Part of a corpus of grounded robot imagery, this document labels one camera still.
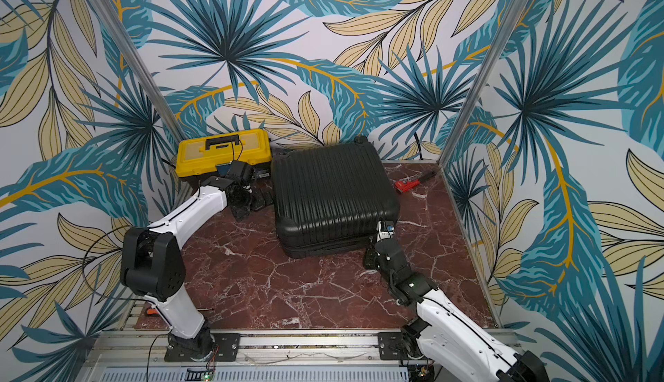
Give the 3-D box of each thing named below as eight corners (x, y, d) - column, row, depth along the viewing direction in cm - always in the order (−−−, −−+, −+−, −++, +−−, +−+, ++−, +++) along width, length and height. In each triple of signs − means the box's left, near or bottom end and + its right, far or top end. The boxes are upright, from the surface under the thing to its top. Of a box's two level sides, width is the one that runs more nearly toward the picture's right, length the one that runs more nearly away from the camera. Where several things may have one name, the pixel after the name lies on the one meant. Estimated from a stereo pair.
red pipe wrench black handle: (400, 192, 112) (401, 190, 111) (393, 184, 115) (394, 181, 113) (438, 177, 118) (440, 175, 116) (431, 170, 121) (433, 167, 119)
